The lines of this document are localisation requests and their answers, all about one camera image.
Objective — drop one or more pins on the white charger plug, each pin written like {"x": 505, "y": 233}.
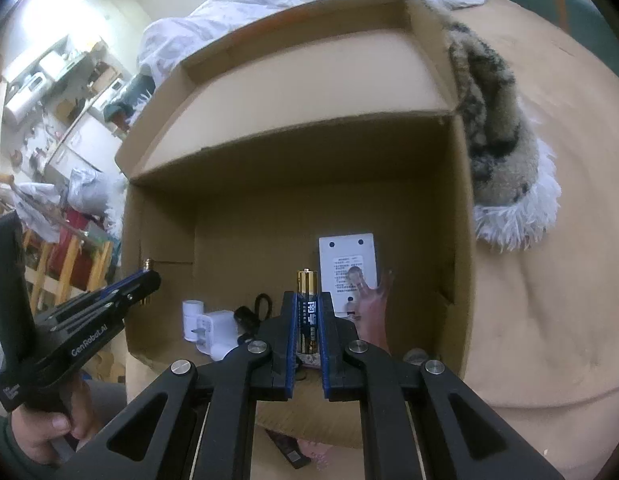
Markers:
{"x": 217, "y": 330}

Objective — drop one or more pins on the white duvet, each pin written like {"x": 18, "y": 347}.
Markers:
{"x": 289, "y": 5}

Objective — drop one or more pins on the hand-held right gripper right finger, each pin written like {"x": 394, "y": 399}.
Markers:
{"x": 325, "y": 350}

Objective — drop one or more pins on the cardboard box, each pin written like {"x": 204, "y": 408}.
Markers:
{"x": 289, "y": 185}

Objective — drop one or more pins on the white hanging cloth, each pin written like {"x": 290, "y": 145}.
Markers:
{"x": 34, "y": 205}

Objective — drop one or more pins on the person's left hand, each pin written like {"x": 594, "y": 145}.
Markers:
{"x": 64, "y": 425}

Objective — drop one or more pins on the leopard print fur blanket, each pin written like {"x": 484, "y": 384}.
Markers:
{"x": 489, "y": 125}

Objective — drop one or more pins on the person's left forearm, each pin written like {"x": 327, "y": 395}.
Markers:
{"x": 4, "y": 447}

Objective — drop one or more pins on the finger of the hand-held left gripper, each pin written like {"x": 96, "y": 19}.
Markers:
{"x": 134, "y": 282}
{"x": 109, "y": 312}

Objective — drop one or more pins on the dark teal cloth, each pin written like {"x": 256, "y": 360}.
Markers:
{"x": 134, "y": 92}

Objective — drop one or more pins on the pink hand-shaped toy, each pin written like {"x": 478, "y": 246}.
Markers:
{"x": 372, "y": 315}

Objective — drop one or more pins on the person's grey trouser leg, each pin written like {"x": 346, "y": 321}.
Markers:
{"x": 107, "y": 400}

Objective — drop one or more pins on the white flat labelled device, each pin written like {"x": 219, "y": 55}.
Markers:
{"x": 347, "y": 255}

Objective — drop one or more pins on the white kitchen appliance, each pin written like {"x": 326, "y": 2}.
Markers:
{"x": 27, "y": 92}

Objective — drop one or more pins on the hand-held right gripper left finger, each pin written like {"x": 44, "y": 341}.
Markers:
{"x": 289, "y": 345}

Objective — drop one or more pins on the white pill bottle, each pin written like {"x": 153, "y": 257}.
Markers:
{"x": 192, "y": 317}

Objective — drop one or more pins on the pink patterned pouch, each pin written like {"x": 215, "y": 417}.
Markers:
{"x": 322, "y": 455}

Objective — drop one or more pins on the blue and gold battery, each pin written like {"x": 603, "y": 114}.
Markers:
{"x": 308, "y": 310}

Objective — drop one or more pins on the grey plastic bag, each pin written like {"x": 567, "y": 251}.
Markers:
{"x": 87, "y": 190}

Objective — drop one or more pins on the black remote control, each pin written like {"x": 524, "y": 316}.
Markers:
{"x": 289, "y": 452}

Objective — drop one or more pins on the white kitchen cabinet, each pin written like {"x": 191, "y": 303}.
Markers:
{"x": 84, "y": 145}

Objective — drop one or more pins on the red fabric item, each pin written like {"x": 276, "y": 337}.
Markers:
{"x": 74, "y": 245}

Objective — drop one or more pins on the small red bottle gold cap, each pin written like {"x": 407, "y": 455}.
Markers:
{"x": 148, "y": 263}

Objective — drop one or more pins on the black cylindrical device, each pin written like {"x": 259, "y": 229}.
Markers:
{"x": 244, "y": 317}

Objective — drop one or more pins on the wooden chair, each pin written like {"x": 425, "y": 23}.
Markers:
{"x": 64, "y": 270}

